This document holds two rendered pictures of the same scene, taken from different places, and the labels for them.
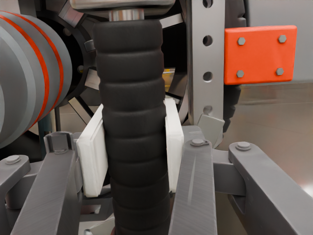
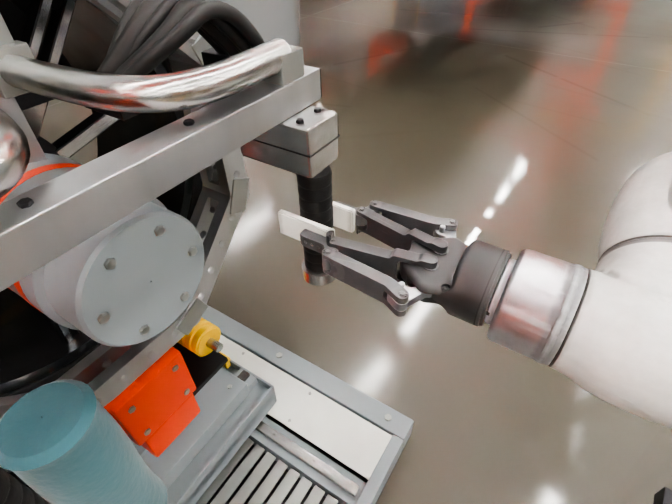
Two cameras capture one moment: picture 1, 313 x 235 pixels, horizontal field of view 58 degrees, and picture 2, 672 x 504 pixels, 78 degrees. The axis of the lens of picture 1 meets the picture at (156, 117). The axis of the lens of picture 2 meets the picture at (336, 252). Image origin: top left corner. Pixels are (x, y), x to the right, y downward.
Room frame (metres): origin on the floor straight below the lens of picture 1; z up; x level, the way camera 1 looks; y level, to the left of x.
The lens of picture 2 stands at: (-0.07, 0.31, 1.11)
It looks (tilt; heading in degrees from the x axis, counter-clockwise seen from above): 42 degrees down; 303
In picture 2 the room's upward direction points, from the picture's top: 1 degrees counter-clockwise
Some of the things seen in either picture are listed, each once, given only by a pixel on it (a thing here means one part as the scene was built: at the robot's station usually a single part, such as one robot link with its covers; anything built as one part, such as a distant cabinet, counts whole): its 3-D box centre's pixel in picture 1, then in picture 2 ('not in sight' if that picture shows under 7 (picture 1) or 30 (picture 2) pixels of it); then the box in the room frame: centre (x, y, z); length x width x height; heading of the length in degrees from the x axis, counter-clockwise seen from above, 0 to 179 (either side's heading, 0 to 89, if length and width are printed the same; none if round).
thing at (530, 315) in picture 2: not in sight; (530, 303); (-0.08, 0.01, 0.83); 0.09 x 0.06 x 0.09; 90
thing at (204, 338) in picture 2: not in sight; (162, 313); (0.49, 0.06, 0.51); 0.29 x 0.06 x 0.06; 0
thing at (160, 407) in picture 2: not in sight; (135, 386); (0.43, 0.18, 0.48); 0.16 x 0.12 x 0.17; 0
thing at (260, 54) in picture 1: (250, 53); not in sight; (0.39, -0.13, 0.85); 0.09 x 0.08 x 0.07; 90
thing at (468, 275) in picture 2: not in sight; (451, 272); (0.00, 0.01, 0.83); 0.09 x 0.08 x 0.07; 0
